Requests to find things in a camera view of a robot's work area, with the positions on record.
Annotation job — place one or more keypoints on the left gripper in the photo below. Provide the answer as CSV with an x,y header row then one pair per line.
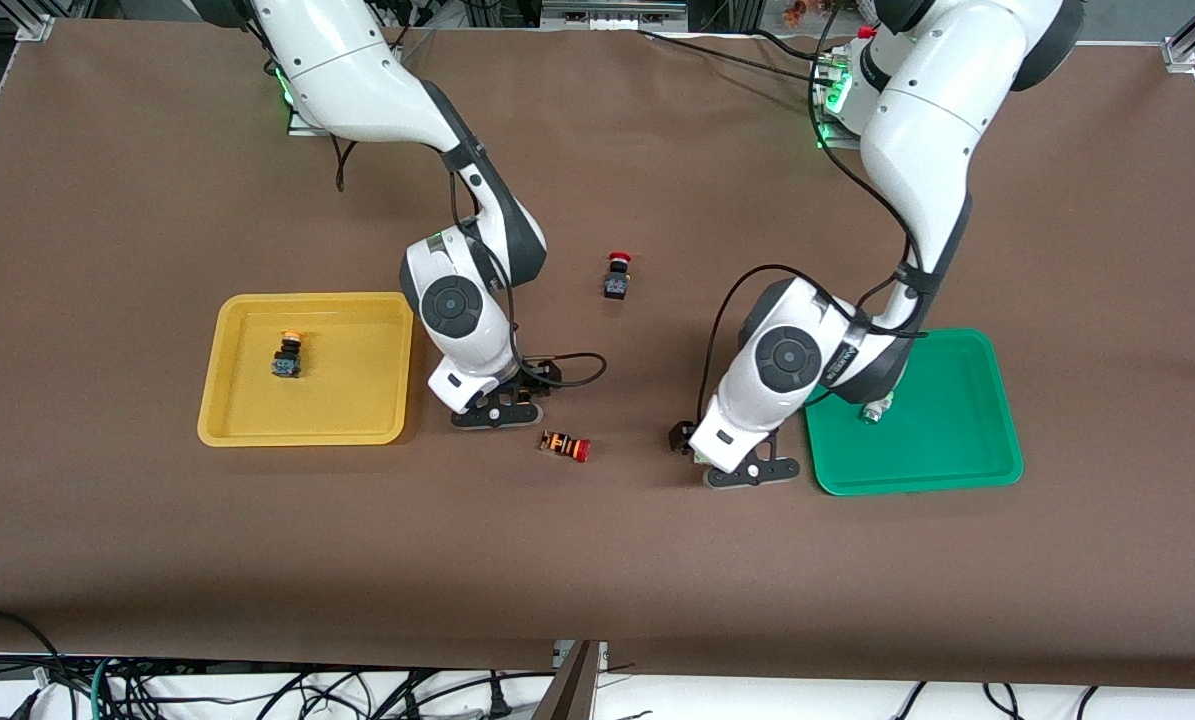
x,y
677,437

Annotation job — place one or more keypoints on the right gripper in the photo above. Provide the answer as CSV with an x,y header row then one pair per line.
x,y
538,377

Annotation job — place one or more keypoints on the green square button switch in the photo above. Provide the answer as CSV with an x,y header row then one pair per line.
x,y
875,411

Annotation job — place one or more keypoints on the yellow push button switch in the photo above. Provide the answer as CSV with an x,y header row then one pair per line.
x,y
286,362

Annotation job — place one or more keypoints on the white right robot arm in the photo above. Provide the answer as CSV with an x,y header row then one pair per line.
x,y
357,70

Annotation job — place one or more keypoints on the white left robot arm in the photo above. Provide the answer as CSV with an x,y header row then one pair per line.
x,y
937,110

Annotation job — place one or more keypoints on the yellow plastic tray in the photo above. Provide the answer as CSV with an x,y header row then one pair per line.
x,y
347,400

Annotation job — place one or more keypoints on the red button orange striped base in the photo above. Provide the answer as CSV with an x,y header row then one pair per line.
x,y
562,444

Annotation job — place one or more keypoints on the brown table cover sheet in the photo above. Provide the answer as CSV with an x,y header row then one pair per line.
x,y
597,560

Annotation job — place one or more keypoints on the red button black base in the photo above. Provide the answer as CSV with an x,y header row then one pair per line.
x,y
616,285

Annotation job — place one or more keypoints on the green plastic tray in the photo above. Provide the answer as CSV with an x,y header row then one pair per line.
x,y
957,430

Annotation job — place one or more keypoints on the grey metal box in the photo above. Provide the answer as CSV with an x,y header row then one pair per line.
x,y
612,15

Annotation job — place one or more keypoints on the metal table leg bracket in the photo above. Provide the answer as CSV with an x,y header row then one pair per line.
x,y
577,690

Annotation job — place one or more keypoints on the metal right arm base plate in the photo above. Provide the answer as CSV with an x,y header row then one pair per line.
x,y
302,125

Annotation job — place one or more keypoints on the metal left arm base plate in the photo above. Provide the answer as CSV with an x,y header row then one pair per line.
x,y
837,143

